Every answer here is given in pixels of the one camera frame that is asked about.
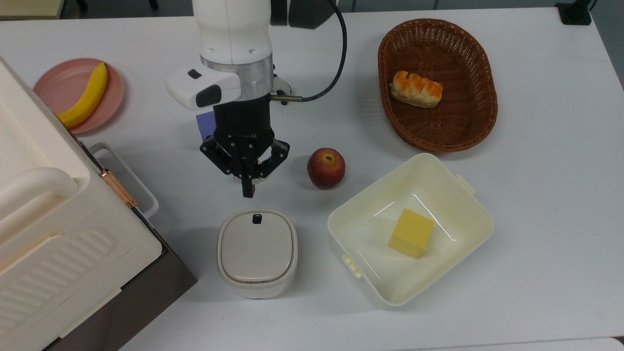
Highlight red apple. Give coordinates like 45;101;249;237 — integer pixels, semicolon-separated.
307;148;346;190

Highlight yellow banana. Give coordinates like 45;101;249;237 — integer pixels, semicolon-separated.
56;62;109;130

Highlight brown wicker basket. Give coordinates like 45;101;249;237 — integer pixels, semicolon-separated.
378;19;498;153

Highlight purple cube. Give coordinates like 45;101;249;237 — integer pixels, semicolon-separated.
195;111;216;142

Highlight small panda figurine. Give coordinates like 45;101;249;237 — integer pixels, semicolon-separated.
272;73;293;97

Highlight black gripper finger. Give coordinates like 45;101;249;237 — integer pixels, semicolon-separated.
249;139;291;198
199;139;249;198

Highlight yellow cube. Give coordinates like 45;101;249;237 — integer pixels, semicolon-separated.
388;208;435;259

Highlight toy bread with orange glaze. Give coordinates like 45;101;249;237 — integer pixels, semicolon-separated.
389;71;444;109

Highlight pink plate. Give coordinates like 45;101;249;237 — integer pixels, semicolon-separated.
33;58;125;136

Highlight copper storage box latch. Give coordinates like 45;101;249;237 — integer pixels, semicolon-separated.
99;168;138;210

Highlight black stand base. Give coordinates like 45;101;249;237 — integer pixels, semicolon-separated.
556;0;593;26

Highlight small beige lidded trash can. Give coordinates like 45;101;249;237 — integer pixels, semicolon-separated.
217;210;298;299

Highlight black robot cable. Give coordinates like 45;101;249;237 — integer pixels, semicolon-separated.
271;0;349;104

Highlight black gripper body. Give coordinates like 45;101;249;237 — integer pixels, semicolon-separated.
213;95;274;148

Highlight white drawer handle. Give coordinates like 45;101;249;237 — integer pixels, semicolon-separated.
88;142;160;220

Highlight cream storage box with handles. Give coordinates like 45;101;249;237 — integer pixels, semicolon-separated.
0;55;163;351

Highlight tan wooden board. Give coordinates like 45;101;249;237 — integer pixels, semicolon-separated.
0;0;66;21

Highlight cream open plastic bin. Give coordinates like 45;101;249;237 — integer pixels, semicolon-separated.
327;153;495;308

